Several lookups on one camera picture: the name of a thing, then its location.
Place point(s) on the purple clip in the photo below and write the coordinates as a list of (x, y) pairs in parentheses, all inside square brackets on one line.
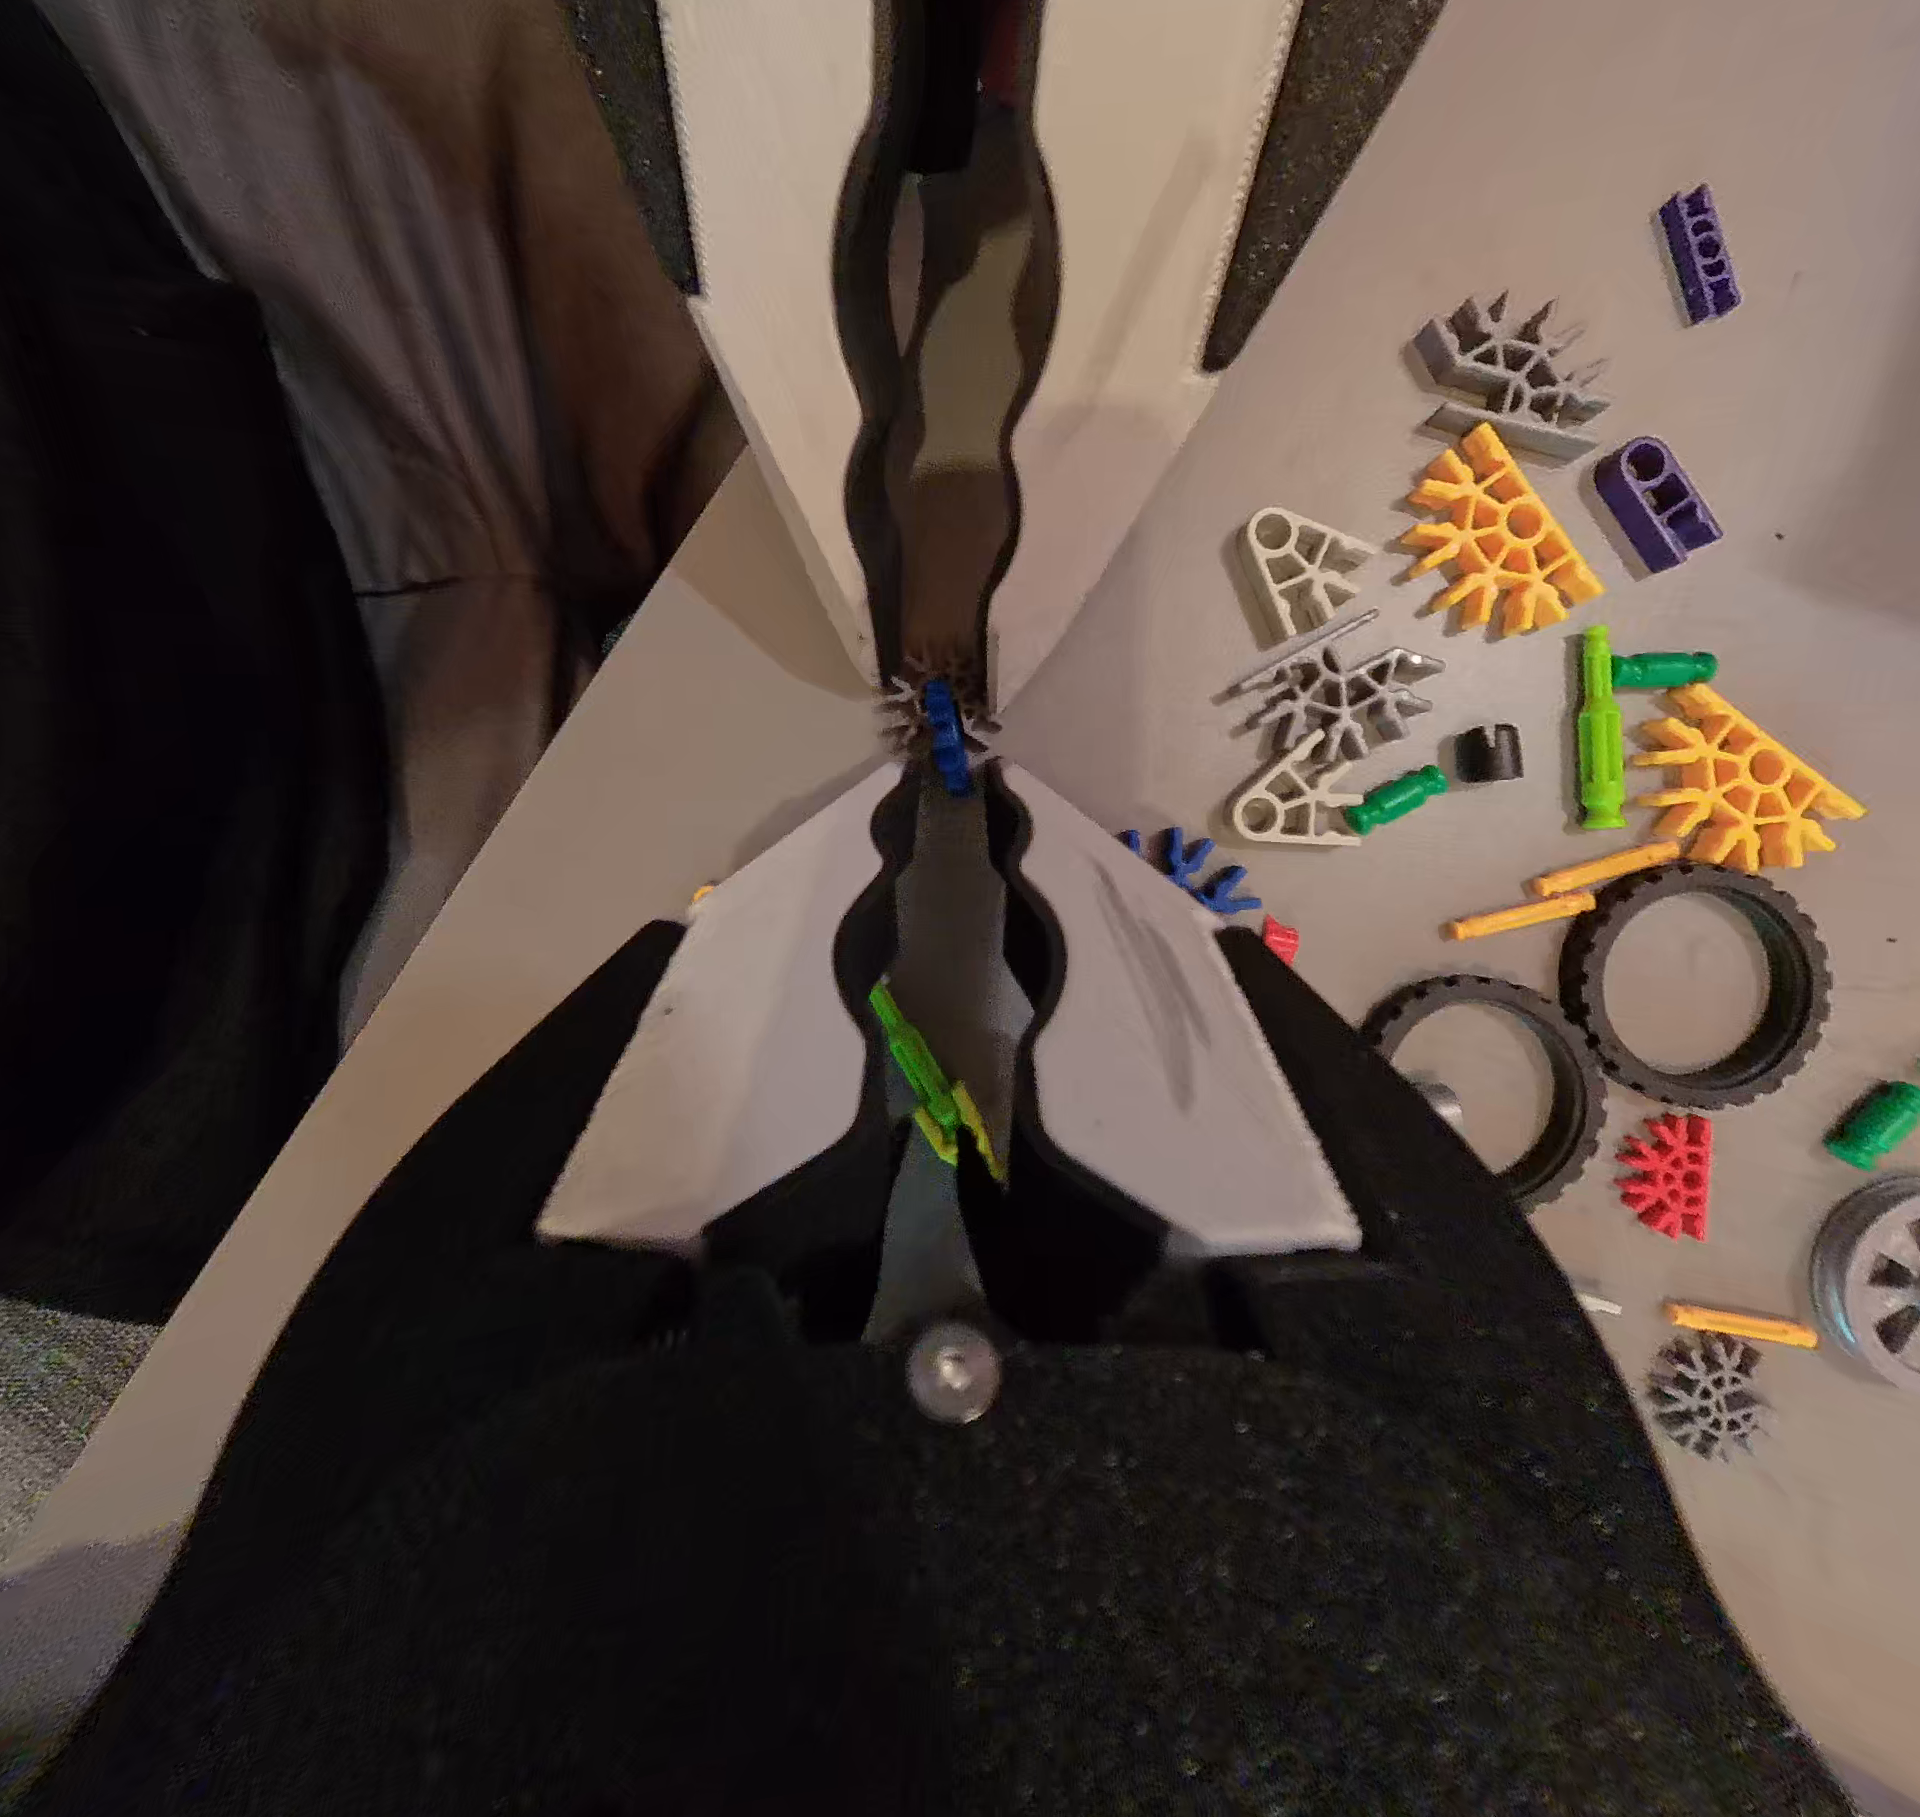
[(1651, 510)]

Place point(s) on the black tyre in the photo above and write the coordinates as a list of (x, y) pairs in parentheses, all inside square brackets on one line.
[(1801, 977), (1570, 1126)]

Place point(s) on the small red clip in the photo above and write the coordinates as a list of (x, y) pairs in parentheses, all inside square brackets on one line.
[(1283, 940)]

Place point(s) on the yellow half connector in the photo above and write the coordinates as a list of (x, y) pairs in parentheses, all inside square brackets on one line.
[(1740, 781), (1500, 534)]

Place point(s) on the purple flat piece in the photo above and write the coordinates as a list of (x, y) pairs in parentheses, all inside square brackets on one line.
[(1700, 253)]

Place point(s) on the light grey fan connector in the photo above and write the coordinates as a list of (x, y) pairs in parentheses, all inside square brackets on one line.
[(1277, 571), (1277, 813)]

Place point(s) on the grey wheel hub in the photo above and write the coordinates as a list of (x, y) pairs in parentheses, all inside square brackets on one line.
[(1874, 1277)]

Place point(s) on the dark grey connector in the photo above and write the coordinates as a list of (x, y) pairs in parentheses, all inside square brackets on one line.
[(1500, 362), (1334, 699)]

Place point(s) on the short yellow rod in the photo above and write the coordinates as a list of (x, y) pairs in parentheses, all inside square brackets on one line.
[(1740, 1323), (1605, 870), (1519, 918)]

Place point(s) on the small dark snowflake connector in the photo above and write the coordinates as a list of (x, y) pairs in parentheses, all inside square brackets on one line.
[(1711, 1396)]

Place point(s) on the lime green rod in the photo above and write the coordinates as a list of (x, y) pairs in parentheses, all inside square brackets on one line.
[(1601, 738)]

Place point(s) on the short blue rod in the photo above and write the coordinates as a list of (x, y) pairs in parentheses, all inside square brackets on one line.
[(945, 738)]

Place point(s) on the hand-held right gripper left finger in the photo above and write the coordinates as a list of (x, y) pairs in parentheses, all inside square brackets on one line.
[(707, 1083)]

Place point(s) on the grey spacer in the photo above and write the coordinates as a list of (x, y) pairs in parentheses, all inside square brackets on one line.
[(1441, 1100)]

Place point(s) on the blue connector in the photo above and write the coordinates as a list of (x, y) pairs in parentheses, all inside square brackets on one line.
[(1192, 871)]

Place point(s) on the black clip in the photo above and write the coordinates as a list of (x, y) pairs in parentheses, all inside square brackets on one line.
[(1490, 753)]

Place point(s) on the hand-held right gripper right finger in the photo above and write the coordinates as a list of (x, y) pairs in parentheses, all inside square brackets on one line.
[(1185, 1098)]

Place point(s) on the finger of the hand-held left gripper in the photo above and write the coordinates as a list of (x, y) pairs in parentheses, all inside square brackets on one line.
[(1154, 198), (751, 198)]

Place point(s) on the red half connector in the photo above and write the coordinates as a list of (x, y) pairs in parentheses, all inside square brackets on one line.
[(1668, 1172)]

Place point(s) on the short green rod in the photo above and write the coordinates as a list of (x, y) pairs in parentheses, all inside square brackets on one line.
[(1395, 800), (1665, 671), (1874, 1124)]

